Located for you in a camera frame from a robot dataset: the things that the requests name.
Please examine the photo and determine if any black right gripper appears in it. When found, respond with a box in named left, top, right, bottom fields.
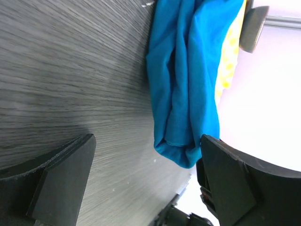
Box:
left=156, top=157, right=221, bottom=226

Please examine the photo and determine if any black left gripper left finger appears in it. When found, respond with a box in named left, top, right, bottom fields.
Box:
left=0, top=134, right=96, bottom=226

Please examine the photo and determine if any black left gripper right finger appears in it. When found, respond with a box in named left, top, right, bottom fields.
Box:
left=199, top=135, right=301, bottom=226

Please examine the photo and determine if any orange checkered cloth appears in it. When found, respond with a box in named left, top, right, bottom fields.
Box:
left=214, top=1, right=246, bottom=105

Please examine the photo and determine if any blue t shirt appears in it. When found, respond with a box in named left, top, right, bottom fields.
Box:
left=146, top=0, right=244, bottom=169

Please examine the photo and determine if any black white bowl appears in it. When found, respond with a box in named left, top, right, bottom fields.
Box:
left=239, top=0, right=269, bottom=53

